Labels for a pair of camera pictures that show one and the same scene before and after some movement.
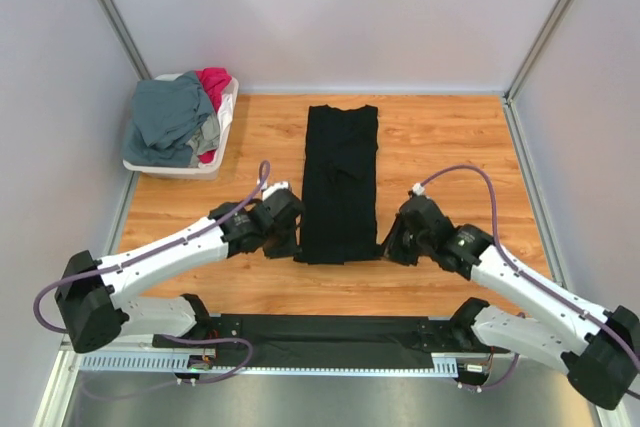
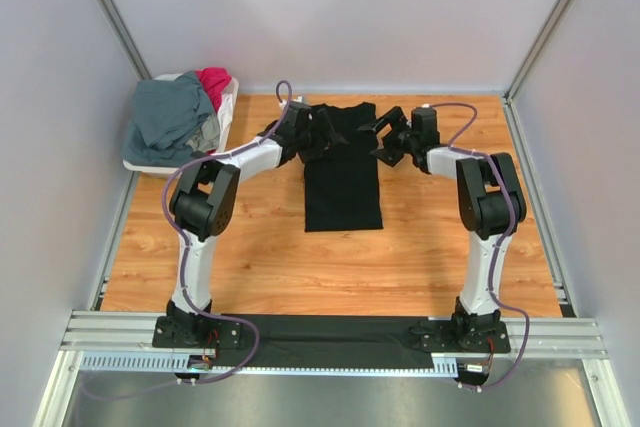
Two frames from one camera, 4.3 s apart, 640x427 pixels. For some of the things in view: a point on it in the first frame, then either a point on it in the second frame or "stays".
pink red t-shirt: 214,81 stays
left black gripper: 290,249 → 321,145
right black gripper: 391,250 → 388,154
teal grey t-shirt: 167,114 stays
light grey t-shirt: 206,140 stays
